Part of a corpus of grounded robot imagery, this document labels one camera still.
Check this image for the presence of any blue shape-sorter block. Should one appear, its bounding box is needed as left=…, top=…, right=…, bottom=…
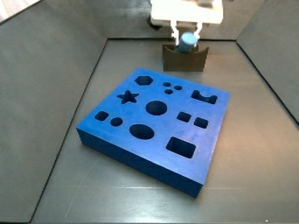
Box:
left=78, top=68, right=230, bottom=197

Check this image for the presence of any light blue oval cylinder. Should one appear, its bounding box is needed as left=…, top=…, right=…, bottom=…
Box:
left=177, top=32, right=198, bottom=53

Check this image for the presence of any dark cradle fixture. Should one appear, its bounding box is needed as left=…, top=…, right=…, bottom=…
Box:
left=163, top=45, right=210, bottom=72

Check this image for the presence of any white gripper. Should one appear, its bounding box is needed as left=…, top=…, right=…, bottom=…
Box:
left=151, top=0, right=223, bottom=46

